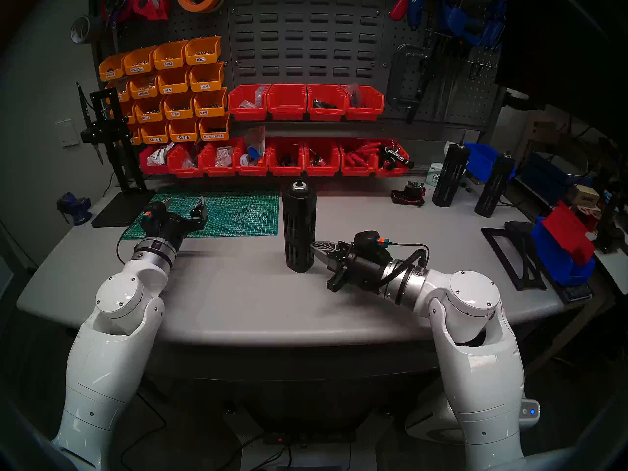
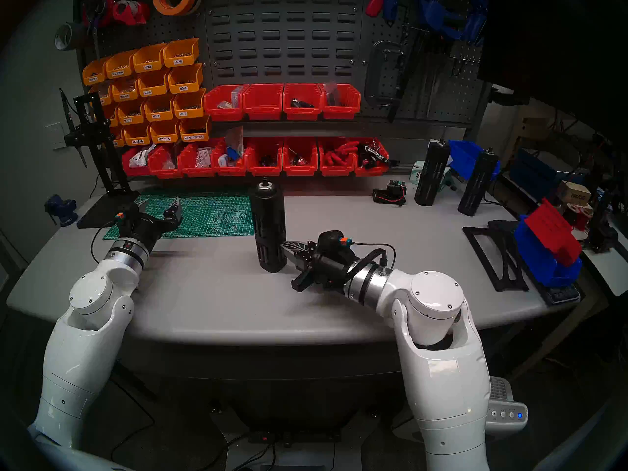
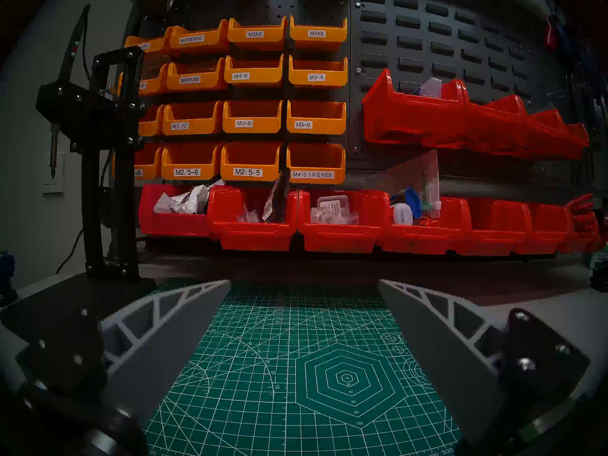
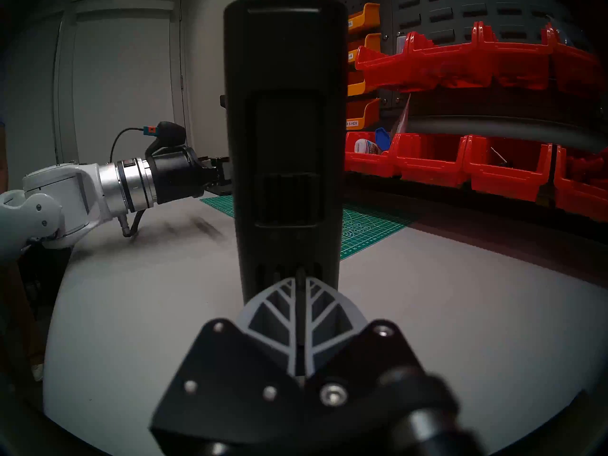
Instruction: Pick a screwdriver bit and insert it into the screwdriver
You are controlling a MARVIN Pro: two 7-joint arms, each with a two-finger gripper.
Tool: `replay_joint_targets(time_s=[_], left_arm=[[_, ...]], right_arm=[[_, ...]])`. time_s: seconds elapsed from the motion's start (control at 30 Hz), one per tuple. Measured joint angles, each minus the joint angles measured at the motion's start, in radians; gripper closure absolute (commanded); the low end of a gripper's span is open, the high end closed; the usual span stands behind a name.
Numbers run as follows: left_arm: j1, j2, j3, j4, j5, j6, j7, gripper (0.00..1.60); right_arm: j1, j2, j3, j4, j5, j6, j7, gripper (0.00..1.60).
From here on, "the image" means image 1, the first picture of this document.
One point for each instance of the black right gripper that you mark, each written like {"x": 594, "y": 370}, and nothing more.
{"x": 373, "y": 276}

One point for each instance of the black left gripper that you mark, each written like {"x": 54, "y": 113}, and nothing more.
{"x": 169, "y": 229}

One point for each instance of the black cylindrical electric screwdriver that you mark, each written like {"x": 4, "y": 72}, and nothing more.
{"x": 493, "y": 188}
{"x": 298, "y": 220}
{"x": 449, "y": 178}

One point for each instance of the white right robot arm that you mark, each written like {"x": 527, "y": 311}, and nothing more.
{"x": 481, "y": 377}

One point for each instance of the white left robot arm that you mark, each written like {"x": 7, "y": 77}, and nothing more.
{"x": 110, "y": 347}

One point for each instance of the red plastic parts bin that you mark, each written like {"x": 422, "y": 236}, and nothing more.
{"x": 252, "y": 171}
{"x": 326, "y": 115}
{"x": 245, "y": 114}
{"x": 397, "y": 172}
{"x": 316, "y": 171}
{"x": 287, "y": 104}
{"x": 149, "y": 169}
{"x": 365, "y": 114}
{"x": 179, "y": 170}
{"x": 355, "y": 171}
{"x": 211, "y": 171}
{"x": 274, "y": 170}

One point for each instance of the green cutting mat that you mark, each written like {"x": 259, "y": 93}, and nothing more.
{"x": 240, "y": 215}

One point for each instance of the white plastic bag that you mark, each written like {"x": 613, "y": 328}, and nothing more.
{"x": 159, "y": 155}

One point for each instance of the clear bag of screws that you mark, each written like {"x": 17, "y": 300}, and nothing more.
{"x": 223, "y": 157}

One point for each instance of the yellow bin labelled M2.5-5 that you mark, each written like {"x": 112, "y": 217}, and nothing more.
{"x": 184, "y": 130}

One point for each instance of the yellow bin labelled M4-0.7 hex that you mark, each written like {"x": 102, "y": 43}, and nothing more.
{"x": 214, "y": 129}

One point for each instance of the yellow screw bin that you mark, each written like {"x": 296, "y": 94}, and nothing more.
{"x": 122, "y": 90}
{"x": 136, "y": 136}
{"x": 129, "y": 113}
{"x": 113, "y": 68}

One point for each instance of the small blue plastic part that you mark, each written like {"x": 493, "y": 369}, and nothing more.
{"x": 253, "y": 153}

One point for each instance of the tall clear parts bag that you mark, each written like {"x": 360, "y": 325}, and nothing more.
{"x": 255, "y": 139}

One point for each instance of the yellow bin labelled M3-8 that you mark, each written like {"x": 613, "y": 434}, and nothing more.
{"x": 179, "y": 107}

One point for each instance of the yellow bin labelled M3-12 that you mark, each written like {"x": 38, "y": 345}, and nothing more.
{"x": 149, "y": 112}

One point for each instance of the blue bench vise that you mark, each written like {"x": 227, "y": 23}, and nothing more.
{"x": 76, "y": 207}

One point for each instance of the black metal stand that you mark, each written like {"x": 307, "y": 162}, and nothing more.
{"x": 108, "y": 131}

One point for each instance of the yellow bin labelled M3-6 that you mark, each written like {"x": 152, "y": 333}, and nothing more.
{"x": 211, "y": 104}

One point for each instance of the black marker pen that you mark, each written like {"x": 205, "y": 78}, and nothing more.
{"x": 398, "y": 156}

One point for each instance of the yellow bin labelled M4X4X6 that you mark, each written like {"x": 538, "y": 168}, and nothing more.
{"x": 144, "y": 86}

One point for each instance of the green white wipes box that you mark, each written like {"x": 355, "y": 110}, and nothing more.
{"x": 434, "y": 174}

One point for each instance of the yellow bin labelled M3-4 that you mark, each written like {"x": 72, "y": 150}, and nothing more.
{"x": 206, "y": 77}

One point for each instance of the clear plastic parts bag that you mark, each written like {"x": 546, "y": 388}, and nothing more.
{"x": 354, "y": 96}
{"x": 260, "y": 96}

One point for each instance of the yellow bin labelled M3X8 BAD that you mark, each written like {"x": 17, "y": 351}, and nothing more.
{"x": 141, "y": 63}

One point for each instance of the black cylindrical parts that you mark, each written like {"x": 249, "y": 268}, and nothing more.
{"x": 324, "y": 104}

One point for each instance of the yellow bin labelled M3X6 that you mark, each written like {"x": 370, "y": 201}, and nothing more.
{"x": 202, "y": 53}

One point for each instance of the black power strip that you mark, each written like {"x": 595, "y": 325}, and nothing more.
{"x": 319, "y": 438}

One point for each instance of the black pegboard panel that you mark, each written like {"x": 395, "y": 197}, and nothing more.
{"x": 164, "y": 26}

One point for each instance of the grey louvred panel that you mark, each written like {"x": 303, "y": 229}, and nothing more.
{"x": 274, "y": 48}

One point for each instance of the grey metal C-clamp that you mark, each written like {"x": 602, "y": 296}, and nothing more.
{"x": 391, "y": 80}

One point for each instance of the white air purifier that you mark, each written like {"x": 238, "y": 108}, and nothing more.
{"x": 431, "y": 426}

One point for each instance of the red tape dispenser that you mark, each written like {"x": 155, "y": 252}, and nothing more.
{"x": 149, "y": 9}

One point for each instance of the large blue plastic bin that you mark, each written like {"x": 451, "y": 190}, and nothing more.
{"x": 554, "y": 259}

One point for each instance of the dark blue crate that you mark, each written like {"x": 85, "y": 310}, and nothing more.
{"x": 544, "y": 175}

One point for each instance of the black bar clamp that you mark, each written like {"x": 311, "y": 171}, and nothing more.
{"x": 428, "y": 48}

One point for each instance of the large red plastic bin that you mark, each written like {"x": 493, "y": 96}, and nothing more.
{"x": 566, "y": 227}

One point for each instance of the small cardboard box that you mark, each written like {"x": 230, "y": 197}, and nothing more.
{"x": 585, "y": 196}

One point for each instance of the blue spring clamp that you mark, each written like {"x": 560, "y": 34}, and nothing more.
{"x": 493, "y": 31}
{"x": 456, "y": 18}

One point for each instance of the small black equipment stand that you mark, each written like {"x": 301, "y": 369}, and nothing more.
{"x": 608, "y": 237}

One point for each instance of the white side desk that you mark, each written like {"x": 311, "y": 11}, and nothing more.
{"x": 615, "y": 271}

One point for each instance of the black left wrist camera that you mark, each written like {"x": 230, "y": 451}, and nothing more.
{"x": 158, "y": 210}

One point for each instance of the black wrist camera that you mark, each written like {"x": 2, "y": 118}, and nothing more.
{"x": 158, "y": 210}
{"x": 367, "y": 239}

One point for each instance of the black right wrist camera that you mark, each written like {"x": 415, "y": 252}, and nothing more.
{"x": 367, "y": 239}

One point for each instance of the white wall switch plate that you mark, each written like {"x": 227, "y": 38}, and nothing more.
{"x": 67, "y": 132}

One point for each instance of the black flat frame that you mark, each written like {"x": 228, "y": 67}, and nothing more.
{"x": 500, "y": 232}

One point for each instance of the grey duct tape roll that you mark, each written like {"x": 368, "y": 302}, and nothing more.
{"x": 95, "y": 28}

